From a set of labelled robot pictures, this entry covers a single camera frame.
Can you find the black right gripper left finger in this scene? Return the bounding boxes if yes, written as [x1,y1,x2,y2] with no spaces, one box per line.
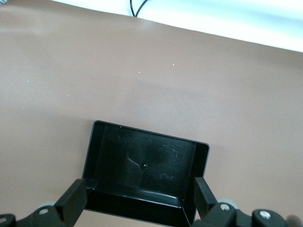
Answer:
[0,178,89,227]

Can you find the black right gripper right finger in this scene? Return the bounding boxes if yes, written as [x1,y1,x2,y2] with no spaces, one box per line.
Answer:
[194,176,292,227]

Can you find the black plastic tray box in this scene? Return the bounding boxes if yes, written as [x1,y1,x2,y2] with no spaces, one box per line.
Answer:
[81,120,211,227]

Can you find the brown table mat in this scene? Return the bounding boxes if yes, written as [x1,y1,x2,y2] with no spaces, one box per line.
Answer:
[0,0,303,227]

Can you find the black table edge cables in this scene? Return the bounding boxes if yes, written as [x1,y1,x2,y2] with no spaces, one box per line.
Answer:
[129,0,149,17]

